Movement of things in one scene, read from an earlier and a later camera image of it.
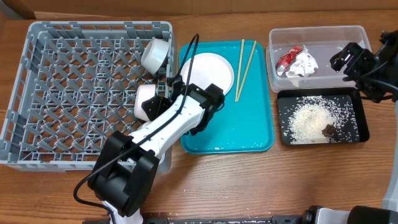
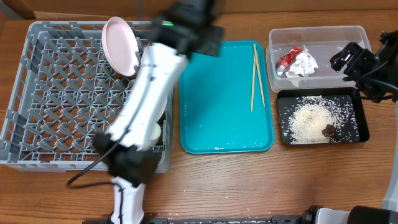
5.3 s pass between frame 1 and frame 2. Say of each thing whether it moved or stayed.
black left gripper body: moved
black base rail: stayed
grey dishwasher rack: stayed
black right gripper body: stayed
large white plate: moved
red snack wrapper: stayed
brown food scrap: stayed
